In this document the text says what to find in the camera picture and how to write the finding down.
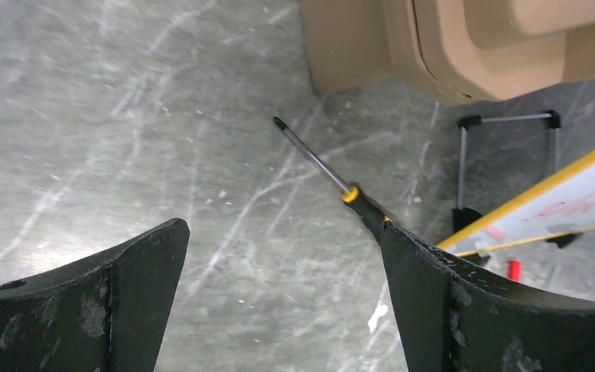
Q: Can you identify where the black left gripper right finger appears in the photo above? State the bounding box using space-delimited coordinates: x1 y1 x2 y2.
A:
379 221 595 371

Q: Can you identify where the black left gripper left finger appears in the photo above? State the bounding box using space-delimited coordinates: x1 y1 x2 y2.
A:
0 219 190 371

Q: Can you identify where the red whiteboard marker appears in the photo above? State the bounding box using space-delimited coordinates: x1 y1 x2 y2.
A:
507 260 521 283

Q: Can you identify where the yellow-framed whiteboard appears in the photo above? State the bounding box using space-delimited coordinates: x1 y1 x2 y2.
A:
437 110 595 267

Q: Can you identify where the black orange screwdriver on table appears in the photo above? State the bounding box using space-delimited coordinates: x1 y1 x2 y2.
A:
273 116 390 240

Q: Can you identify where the tan plastic toolbox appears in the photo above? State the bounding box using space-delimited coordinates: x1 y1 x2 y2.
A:
300 0 595 105

